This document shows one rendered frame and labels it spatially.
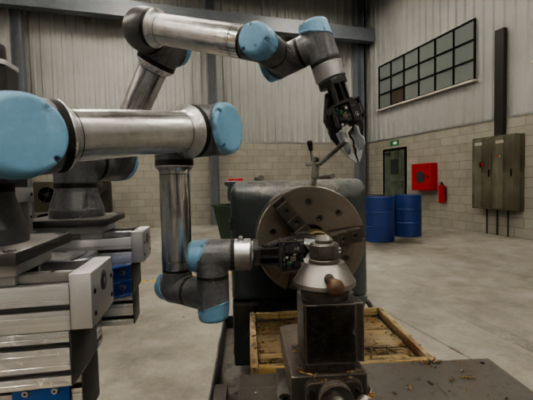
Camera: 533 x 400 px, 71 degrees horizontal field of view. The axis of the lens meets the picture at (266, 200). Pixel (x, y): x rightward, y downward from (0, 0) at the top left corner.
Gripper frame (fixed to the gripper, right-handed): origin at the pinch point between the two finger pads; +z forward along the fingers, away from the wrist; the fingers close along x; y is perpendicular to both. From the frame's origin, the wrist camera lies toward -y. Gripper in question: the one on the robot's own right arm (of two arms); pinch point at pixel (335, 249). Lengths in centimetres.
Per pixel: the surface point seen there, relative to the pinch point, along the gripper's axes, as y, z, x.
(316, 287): 46.4, -12.0, 4.6
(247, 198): -30.2, -21.8, 11.7
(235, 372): -46, -29, -54
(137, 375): -150, -99, -108
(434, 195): -853, 438, -35
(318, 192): -15.0, -1.2, 13.5
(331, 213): -15.1, 2.3, 7.3
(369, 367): 35.8, -2.6, -11.2
